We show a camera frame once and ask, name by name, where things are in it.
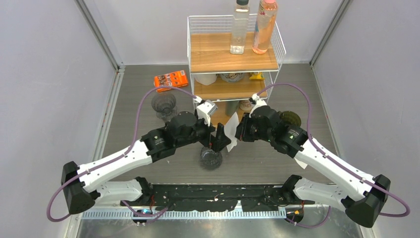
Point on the yellow snack packet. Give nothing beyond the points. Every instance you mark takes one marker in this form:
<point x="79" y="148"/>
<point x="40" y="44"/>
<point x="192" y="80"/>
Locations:
<point x="256" y="76"/>

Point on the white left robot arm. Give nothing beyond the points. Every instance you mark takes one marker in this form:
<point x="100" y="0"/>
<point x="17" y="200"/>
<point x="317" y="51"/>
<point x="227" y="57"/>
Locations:
<point x="89" y="184"/>

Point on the clear water bottle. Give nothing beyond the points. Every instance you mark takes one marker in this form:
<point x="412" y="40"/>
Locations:
<point x="239" y="27"/>

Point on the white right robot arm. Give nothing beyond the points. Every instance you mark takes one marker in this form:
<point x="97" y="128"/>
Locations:
<point x="360" y="195"/>

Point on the white printed cup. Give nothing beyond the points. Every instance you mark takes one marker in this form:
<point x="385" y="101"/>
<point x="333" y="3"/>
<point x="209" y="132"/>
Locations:
<point x="246" y="105"/>

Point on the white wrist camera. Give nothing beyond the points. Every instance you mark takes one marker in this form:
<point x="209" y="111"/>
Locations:
<point x="205" y="109"/>
<point x="257" y="102"/>

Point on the smoky glass mug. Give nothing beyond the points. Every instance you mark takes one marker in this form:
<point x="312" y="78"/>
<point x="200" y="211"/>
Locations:
<point x="210" y="160"/>

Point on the dark green dripper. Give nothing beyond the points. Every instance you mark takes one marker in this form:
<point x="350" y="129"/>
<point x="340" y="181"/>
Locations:
<point x="291" y="118"/>

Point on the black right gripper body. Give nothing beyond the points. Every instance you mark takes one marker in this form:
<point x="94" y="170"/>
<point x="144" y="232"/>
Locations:
<point x="253" y="133"/>

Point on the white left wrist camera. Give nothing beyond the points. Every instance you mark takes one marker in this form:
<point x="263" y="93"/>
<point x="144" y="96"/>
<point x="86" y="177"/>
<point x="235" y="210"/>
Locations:
<point x="205" y="109"/>

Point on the pink drink bottle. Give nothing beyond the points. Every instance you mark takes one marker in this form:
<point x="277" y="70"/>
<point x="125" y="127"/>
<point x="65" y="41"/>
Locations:
<point x="265" y="22"/>

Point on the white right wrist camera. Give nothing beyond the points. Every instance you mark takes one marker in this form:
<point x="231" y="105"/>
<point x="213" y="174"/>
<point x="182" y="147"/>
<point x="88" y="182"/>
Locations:
<point x="257" y="102"/>

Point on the grey metal can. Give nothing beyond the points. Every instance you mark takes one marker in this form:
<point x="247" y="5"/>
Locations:
<point x="231" y="107"/>

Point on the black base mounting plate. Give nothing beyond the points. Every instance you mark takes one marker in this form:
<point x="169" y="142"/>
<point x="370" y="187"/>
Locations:
<point x="219" y="197"/>

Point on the white cup on shelf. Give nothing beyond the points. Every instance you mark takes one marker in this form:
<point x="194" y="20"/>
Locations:
<point x="206" y="79"/>

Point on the white wire wooden shelf rack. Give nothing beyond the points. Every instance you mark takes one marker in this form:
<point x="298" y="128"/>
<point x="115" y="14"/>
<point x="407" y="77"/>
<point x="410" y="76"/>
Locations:
<point x="208" y="51"/>

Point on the printed ceramic bowl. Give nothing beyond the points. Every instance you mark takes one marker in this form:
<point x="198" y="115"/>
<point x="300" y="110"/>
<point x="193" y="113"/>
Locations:
<point x="232" y="77"/>

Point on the orange snack box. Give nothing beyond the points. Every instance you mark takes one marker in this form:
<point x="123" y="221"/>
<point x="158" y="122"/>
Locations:
<point x="174" y="79"/>

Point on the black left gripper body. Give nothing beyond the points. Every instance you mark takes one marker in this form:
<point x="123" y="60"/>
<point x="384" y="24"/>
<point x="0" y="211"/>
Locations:
<point x="202" y="133"/>

